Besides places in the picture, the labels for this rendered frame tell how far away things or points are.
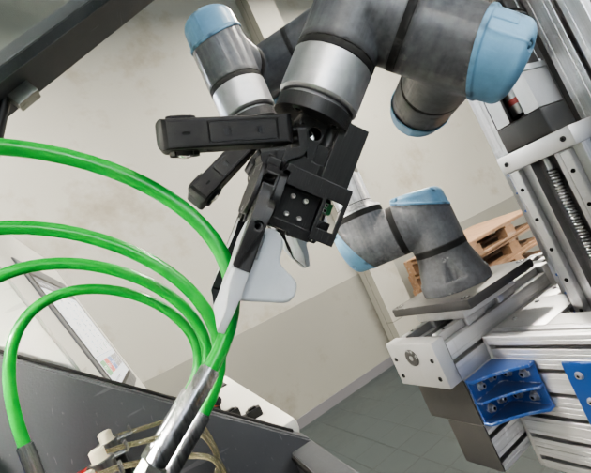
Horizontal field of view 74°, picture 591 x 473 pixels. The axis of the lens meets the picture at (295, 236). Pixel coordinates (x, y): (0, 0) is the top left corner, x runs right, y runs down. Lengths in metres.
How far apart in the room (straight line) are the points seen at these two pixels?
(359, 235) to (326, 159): 0.55
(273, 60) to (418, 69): 0.30
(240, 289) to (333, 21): 0.23
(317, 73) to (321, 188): 0.09
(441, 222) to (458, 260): 0.08
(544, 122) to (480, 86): 0.42
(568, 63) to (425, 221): 0.36
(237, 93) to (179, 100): 3.28
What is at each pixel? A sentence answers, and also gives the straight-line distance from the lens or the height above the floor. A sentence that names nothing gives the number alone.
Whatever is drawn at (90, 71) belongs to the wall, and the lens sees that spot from 3.85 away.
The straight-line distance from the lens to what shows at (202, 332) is 0.51.
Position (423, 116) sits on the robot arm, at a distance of 0.49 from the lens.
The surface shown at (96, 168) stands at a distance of 0.38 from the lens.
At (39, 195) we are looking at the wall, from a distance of 3.38.
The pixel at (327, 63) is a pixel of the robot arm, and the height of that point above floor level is 1.37.
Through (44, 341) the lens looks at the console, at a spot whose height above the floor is 1.27.
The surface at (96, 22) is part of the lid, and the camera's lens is 0.85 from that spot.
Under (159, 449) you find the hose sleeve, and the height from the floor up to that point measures 1.14.
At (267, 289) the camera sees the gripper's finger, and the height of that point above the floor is 1.22.
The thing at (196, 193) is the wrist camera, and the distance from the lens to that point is 0.48.
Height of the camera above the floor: 1.22
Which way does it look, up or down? 4 degrees up
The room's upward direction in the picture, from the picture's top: 24 degrees counter-clockwise
